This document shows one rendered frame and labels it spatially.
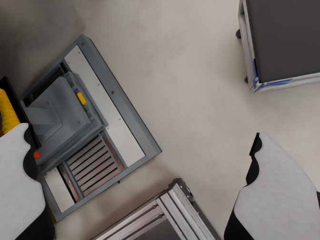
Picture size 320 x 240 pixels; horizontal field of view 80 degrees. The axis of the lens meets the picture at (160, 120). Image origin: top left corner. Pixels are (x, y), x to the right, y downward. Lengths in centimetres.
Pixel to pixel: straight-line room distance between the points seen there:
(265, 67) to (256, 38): 10
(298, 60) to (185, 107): 54
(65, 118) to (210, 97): 74
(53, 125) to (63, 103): 13
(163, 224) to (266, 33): 82
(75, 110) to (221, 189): 83
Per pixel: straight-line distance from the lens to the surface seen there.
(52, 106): 114
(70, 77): 121
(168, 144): 105
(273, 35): 72
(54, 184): 142
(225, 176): 104
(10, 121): 86
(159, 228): 96
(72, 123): 106
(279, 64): 70
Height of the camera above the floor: 100
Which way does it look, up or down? 71 degrees down
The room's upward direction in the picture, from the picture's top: 89 degrees counter-clockwise
